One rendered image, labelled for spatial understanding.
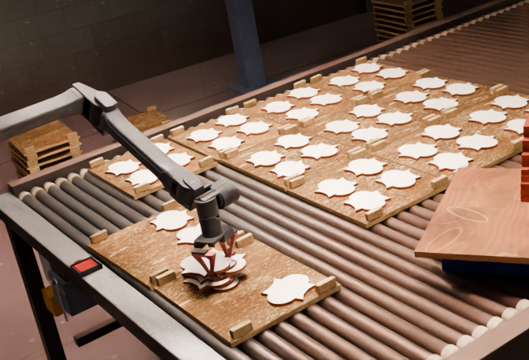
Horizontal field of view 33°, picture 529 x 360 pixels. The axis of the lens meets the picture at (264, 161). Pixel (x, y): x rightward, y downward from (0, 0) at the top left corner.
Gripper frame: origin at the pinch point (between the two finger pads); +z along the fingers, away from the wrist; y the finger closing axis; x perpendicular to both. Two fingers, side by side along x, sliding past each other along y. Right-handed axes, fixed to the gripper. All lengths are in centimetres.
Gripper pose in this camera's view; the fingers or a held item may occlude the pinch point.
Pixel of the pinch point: (219, 263)
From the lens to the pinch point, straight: 244.1
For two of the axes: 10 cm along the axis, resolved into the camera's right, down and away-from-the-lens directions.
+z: 1.8, 9.2, 3.6
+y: 4.6, -4.0, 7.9
